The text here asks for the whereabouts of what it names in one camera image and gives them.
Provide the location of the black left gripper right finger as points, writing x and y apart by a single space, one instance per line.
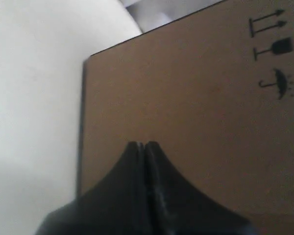
178 208

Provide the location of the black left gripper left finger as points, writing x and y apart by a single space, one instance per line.
116 205

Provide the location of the torn cardboard box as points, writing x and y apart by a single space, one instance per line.
216 90

